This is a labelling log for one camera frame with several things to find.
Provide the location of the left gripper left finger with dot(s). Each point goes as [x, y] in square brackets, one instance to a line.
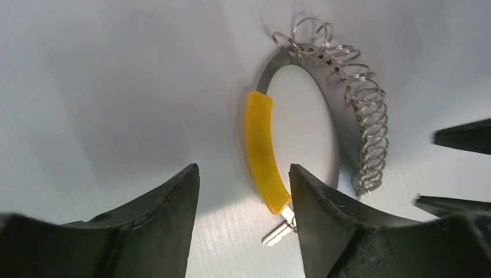
[149, 236]

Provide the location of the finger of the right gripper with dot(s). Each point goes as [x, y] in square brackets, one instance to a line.
[442, 206]
[473, 137]

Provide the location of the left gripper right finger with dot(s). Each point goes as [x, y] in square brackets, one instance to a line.
[342, 237]

